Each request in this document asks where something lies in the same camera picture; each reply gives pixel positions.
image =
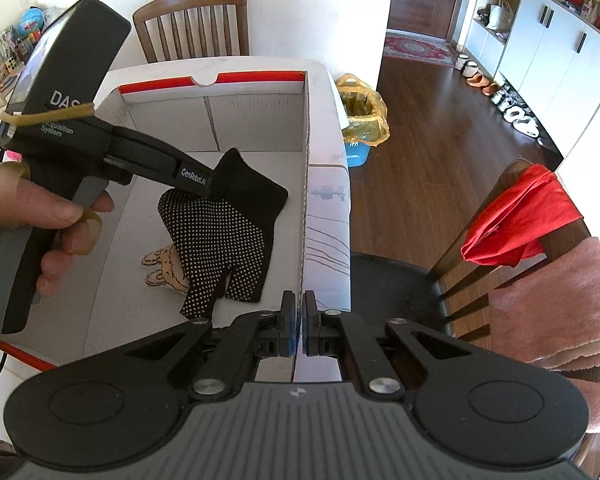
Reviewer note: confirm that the pale tote bag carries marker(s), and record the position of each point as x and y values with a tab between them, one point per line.
501	17

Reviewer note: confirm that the pale printed table mat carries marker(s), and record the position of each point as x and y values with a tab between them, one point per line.
330	240

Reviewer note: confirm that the pile of stationery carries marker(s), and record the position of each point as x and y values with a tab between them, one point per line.
10	50

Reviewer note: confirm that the red patterned rug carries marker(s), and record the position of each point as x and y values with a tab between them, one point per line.
417	49

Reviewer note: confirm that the red cloth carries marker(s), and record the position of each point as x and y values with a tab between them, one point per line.
520	220

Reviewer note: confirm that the blue trash bin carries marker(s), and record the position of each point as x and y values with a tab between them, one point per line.
359	152

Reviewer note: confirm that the white red-edged cardboard box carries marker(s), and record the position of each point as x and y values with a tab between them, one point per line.
125	245

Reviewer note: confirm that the tan rubber band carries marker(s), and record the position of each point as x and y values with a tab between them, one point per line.
85	107

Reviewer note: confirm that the white storage cabinet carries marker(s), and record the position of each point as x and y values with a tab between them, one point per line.
540	60

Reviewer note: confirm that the person's left hand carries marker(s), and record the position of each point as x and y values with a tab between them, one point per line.
10	205

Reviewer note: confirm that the dark wooden chair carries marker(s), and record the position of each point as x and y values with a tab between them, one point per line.
400	280

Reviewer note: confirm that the row of shoes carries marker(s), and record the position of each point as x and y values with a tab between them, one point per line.
512	110

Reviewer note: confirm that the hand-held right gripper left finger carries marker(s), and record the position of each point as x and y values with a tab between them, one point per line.
291	321

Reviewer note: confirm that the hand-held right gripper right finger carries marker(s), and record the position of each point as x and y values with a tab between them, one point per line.
306	321

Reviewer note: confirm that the yellow plastic bag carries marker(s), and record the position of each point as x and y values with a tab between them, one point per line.
365	110

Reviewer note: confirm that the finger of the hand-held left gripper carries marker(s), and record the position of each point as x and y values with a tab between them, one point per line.
190	175

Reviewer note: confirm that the wooden slat-back chair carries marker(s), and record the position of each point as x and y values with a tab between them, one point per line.
190	2

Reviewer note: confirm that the black dotted work glove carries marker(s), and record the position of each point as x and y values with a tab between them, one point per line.
220	240

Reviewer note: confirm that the blue globe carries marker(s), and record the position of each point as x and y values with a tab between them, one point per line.
32	21

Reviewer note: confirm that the beige rabbit figure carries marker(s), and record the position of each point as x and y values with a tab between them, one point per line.
170	266

